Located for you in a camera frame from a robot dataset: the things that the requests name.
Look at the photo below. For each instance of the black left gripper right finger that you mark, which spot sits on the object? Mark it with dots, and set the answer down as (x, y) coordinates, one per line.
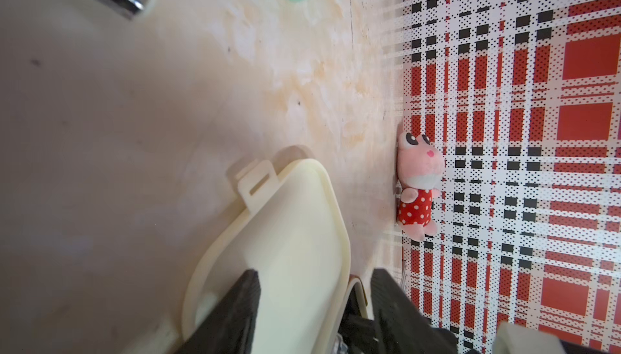
(399, 326)

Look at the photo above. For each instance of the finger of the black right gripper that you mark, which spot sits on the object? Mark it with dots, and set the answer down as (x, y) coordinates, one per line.
(359, 334)

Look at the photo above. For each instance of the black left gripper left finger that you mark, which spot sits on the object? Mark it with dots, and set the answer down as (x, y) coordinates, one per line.
(231, 325)

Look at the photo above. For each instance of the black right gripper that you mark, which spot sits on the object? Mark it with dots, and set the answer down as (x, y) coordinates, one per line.
(512, 339)

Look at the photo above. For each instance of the cream manicure case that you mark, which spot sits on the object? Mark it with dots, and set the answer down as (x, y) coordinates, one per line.
(292, 232)

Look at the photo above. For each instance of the pink frog plush red dress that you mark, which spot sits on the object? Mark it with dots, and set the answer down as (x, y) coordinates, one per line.
(419, 169)

